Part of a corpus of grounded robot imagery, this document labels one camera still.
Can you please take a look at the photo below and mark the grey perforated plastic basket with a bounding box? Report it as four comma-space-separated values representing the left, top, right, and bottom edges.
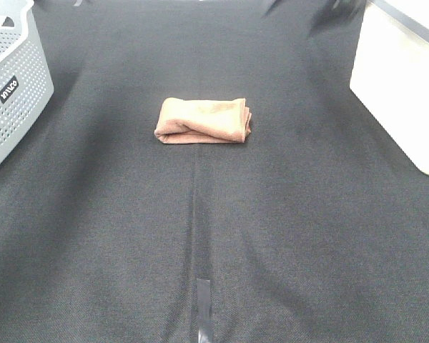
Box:
0, 1, 54, 164

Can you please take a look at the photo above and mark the brown terry towel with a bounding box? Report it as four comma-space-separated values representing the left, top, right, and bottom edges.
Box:
154, 97, 252, 144

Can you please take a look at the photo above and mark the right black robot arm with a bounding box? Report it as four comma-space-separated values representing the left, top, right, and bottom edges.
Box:
329, 0, 365, 16

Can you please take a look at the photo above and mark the pale green woven basket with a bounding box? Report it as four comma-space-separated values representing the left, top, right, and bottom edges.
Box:
350, 1, 429, 175

